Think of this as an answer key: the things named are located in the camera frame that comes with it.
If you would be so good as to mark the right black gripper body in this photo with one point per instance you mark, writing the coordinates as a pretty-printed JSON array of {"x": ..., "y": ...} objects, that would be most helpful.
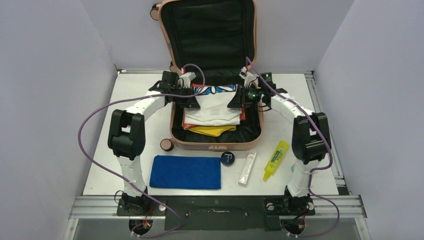
[{"x": 249, "y": 95}]

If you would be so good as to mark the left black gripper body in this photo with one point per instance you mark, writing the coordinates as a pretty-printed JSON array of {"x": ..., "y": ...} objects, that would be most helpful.
[{"x": 182, "y": 91}]

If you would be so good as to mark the red white patterned cloth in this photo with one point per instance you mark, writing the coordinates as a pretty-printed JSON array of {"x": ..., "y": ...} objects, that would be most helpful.
[{"x": 243, "y": 114}]

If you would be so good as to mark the white shirt blue print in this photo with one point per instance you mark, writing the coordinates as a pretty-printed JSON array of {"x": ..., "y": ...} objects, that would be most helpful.
[{"x": 213, "y": 106}]

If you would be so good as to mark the yellow cloth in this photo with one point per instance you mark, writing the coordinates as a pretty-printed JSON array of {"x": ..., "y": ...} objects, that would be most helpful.
[{"x": 212, "y": 131}]

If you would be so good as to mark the yellow green bottle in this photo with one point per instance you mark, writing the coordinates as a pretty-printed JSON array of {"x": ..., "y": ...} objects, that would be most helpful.
[{"x": 275, "y": 159}]

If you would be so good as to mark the blue towel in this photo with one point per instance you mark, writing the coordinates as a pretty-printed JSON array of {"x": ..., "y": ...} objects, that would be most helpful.
[{"x": 185, "y": 172}]

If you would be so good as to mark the white toothpaste tube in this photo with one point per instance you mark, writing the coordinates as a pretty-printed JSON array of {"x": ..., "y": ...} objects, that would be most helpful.
[{"x": 247, "y": 168}]

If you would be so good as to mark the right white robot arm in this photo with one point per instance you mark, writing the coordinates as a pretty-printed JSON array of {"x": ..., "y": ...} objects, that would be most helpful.
[{"x": 310, "y": 135}]

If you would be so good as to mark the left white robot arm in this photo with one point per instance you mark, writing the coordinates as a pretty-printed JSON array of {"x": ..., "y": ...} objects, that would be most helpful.
[{"x": 127, "y": 135}]

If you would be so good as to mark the round dark blue tin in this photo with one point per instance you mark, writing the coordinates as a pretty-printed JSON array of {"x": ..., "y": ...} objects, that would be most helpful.
[{"x": 227, "y": 158}]

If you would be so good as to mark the pink open suitcase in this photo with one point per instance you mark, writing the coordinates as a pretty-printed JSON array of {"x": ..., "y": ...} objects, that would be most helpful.
[{"x": 213, "y": 38}]

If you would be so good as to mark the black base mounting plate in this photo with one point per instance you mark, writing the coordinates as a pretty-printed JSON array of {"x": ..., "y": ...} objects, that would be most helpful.
[{"x": 218, "y": 213}]

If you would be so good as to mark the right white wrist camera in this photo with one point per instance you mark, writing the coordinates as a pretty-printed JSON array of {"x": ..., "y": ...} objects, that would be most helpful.
[{"x": 247, "y": 77}]

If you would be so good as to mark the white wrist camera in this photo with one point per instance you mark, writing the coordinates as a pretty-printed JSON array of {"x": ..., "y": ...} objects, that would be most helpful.
[
  {"x": 185, "y": 79},
  {"x": 247, "y": 77}
]

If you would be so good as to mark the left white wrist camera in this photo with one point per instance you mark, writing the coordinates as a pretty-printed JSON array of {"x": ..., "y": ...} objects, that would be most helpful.
[{"x": 185, "y": 79}]

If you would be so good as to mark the aluminium frame rail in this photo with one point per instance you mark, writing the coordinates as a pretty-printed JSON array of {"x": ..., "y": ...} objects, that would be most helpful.
[{"x": 337, "y": 216}]

